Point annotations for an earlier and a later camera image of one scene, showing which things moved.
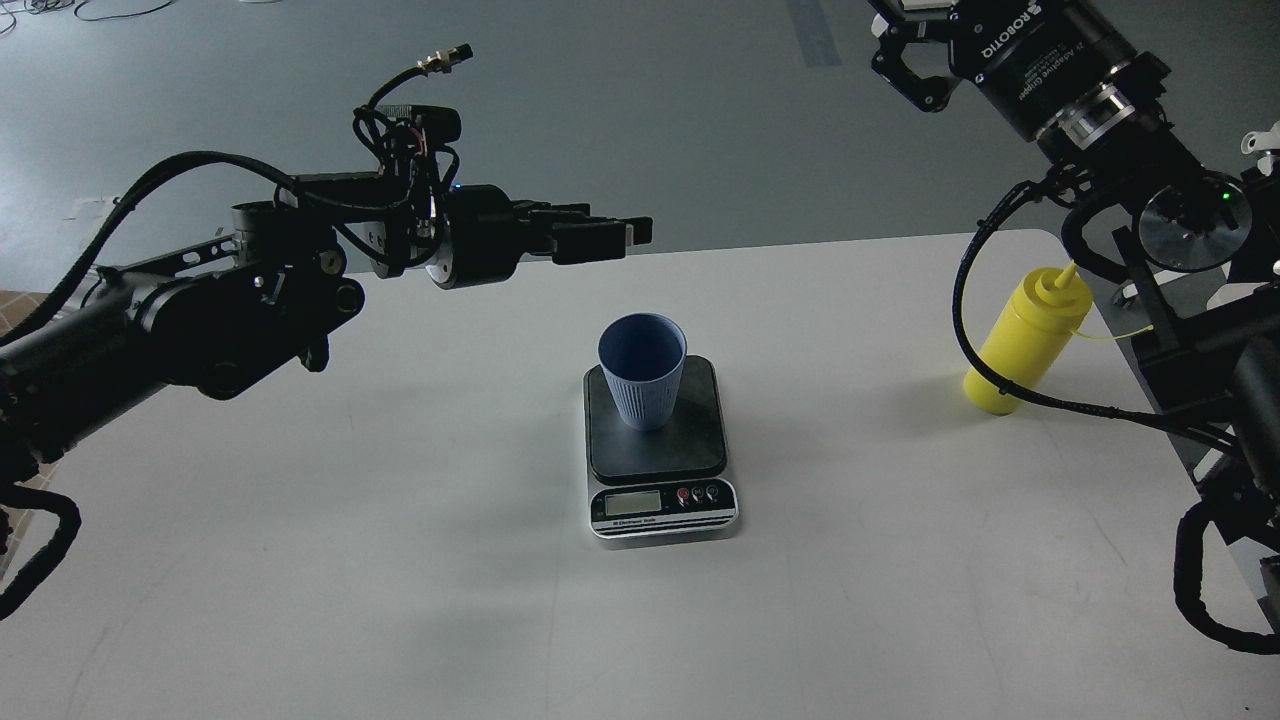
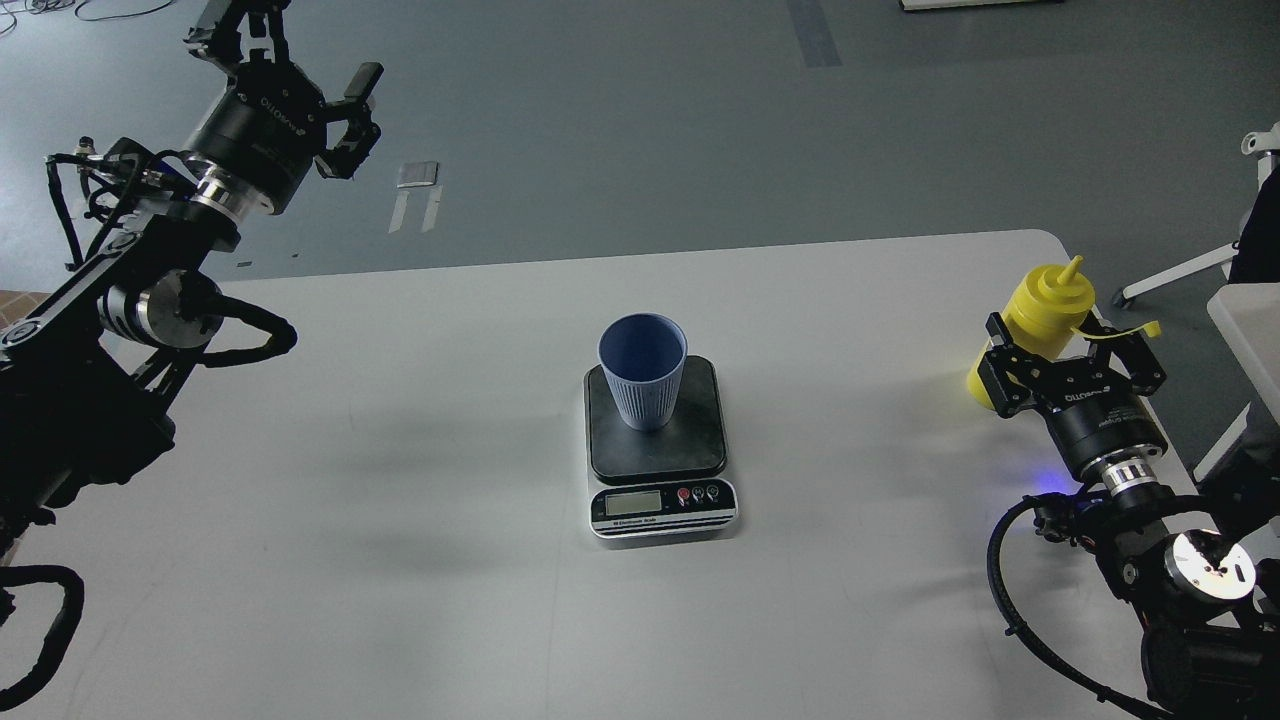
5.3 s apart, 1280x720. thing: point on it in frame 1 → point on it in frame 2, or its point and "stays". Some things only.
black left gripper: [479, 242] → [259, 143]
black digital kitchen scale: [667, 483] stays
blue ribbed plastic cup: [642, 354] stays
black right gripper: [1059, 68] → [1096, 411]
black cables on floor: [39, 6] stays
